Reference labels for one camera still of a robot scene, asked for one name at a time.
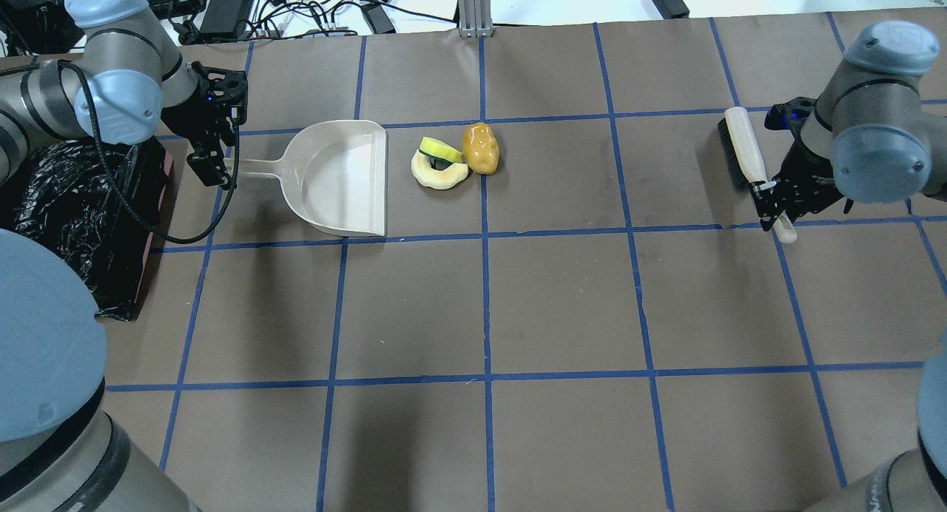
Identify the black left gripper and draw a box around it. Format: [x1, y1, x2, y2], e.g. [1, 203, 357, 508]
[161, 61, 249, 189]

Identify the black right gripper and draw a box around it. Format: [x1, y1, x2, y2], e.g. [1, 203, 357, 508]
[750, 98, 843, 232]

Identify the beige hand brush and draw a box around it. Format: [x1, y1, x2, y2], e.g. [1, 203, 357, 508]
[718, 107, 798, 243]

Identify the beige dustpan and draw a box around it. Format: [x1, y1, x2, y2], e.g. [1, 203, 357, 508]
[239, 120, 388, 237]

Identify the cream ring-shaped scrap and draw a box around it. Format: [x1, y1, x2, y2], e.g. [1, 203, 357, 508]
[411, 151, 470, 189]

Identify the yellow green sponge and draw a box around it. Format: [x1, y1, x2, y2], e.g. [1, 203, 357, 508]
[419, 137, 464, 164]

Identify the yellow toy potato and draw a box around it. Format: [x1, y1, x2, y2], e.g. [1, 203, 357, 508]
[461, 122, 500, 175]

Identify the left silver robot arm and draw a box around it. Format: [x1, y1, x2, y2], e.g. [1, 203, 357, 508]
[2, 0, 248, 511]

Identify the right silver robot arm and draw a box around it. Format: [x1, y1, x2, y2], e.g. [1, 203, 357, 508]
[743, 20, 945, 511]

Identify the bin with black bag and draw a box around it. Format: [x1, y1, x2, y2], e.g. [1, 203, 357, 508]
[1, 138, 170, 321]

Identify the black power adapter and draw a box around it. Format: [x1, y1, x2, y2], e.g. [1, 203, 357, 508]
[650, 0, 690, 20]

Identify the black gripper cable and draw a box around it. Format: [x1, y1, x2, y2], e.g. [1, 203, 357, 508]
[58, 59, 241, 245]

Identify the aluminium frame post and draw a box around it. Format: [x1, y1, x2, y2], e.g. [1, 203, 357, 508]
[457, 0, 494, 38]

